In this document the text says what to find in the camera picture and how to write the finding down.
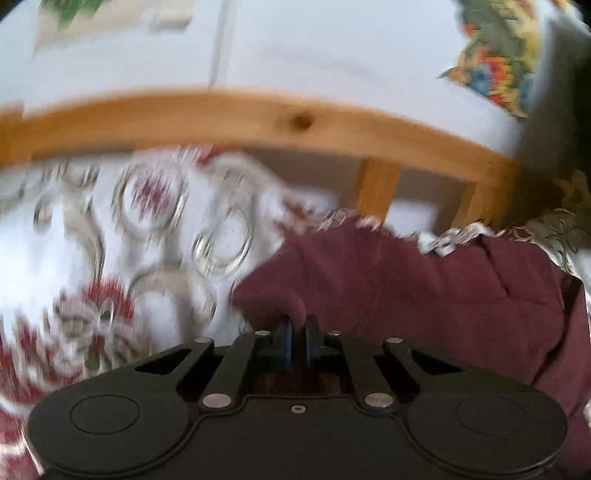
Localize black padded jacket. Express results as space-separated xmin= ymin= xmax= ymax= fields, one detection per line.
xmin=517 ymin=9 xmax=591 ymax=185

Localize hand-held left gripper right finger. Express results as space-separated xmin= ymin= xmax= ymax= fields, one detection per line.
xmin=302 ymin=315 xmax=462 ymax=414

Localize landscape drawing wall poster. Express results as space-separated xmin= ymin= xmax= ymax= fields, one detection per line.
xmin=438 ymin=0 xmax=548 ymax=121

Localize maroon garment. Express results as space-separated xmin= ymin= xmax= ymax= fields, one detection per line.
xmin=231 ymin=217 xmax=591 ymax=480

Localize floral patterned bedspread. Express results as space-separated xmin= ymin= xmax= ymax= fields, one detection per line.
xmin=0 ymin=145 xmax=591 ymax=480

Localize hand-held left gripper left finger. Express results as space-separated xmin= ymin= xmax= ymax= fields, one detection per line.
xmin=134 ymin=322 xmax=294 ymax=414

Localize white wall pipe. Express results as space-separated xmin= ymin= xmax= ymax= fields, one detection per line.
xmin=209 ymin=0 xmax=237 ymax=89

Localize blond figure drawing wall poster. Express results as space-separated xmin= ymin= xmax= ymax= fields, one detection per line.
xmin=31 ymin=0 xmax=195 ymax=58

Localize wooden bed frame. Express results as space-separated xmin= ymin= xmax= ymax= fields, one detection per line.
xmin=0 ymin=88 xmax=555 ymax=232

